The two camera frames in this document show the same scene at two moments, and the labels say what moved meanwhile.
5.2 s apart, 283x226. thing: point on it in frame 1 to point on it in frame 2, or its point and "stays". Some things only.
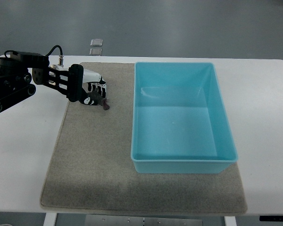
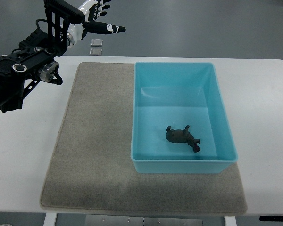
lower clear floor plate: x=95 y=52 stays
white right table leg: x=230 y=221 stays
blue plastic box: x=180 y=122 stays
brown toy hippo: x=99 y=100 to x=183 y=136
